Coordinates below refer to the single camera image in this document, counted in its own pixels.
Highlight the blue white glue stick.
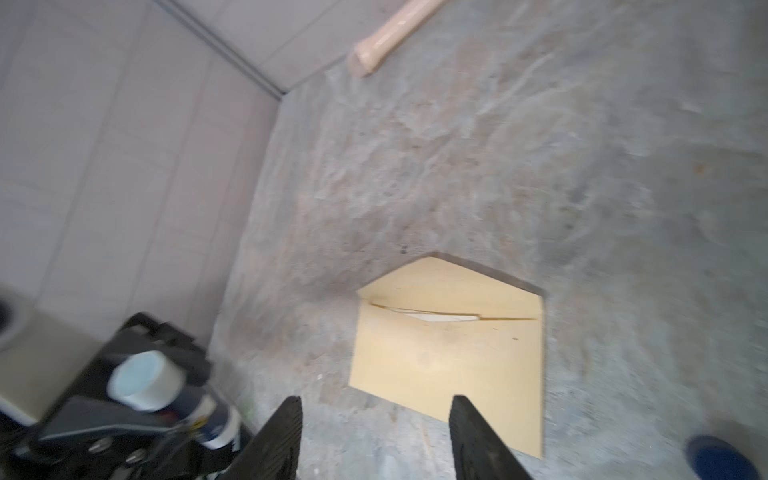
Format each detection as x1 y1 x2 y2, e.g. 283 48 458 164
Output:
107 350 242 450

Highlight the blue glue stick cap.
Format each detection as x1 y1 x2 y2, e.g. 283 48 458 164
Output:
685 435 761 480

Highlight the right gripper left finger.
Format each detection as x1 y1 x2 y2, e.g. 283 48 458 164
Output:
220 396 303 480

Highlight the yellow manila envelope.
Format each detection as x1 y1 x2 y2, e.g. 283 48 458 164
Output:
349 257 544 458

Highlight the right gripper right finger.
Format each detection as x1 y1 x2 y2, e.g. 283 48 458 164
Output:
448 395 532 480

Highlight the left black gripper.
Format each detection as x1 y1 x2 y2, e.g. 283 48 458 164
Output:
1 312 252 479

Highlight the beige wooden pestle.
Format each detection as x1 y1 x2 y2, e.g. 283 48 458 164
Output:
347 0 446 78

